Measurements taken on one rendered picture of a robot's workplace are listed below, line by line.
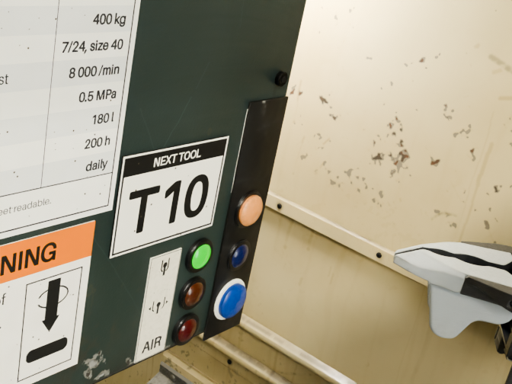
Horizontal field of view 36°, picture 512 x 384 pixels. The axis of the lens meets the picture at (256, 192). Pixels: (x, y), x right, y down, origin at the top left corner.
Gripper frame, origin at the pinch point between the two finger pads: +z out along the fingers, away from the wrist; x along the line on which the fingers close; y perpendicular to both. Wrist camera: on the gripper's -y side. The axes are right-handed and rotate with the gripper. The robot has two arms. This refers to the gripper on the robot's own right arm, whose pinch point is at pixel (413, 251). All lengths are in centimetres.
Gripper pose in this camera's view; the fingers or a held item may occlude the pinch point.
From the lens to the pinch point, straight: 60.8
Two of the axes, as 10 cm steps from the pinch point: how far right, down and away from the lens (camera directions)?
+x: 1.6, -3.5, 9.2
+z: -9.7, -2.3, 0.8
